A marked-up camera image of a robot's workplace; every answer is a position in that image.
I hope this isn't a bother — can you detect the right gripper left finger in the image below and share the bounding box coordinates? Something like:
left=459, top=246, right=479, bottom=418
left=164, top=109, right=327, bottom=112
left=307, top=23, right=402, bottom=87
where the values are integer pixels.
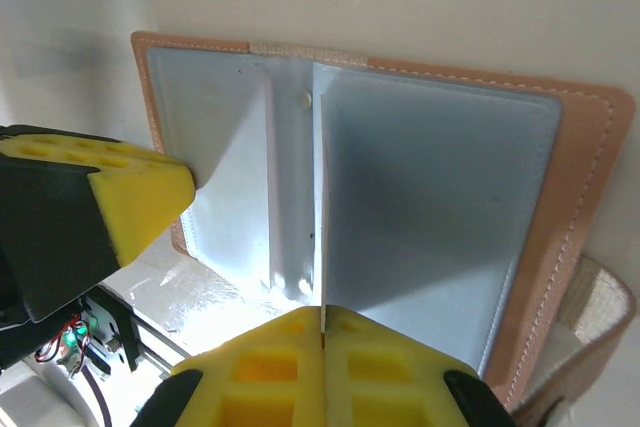
left=129, top=306, right=327, bottom=427

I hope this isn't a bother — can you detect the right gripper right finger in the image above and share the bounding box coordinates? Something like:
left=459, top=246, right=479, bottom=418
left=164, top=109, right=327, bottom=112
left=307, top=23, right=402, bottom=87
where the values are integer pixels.
left=324, top=306, right=517, bottom=427

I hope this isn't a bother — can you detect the tan leather card holder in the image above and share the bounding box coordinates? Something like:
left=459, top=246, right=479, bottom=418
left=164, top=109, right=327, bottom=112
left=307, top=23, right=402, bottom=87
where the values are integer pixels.
left=130, top=30, right=640, bottom=427

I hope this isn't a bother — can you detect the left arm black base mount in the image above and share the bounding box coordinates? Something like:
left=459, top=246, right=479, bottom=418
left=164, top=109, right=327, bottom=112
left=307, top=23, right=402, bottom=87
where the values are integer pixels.
left=82, top=289, right=144, bottom=376

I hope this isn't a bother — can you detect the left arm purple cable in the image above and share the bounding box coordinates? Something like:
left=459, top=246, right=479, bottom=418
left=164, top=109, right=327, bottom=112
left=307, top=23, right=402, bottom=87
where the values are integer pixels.
left=82, top=369, right=116, bottom=427

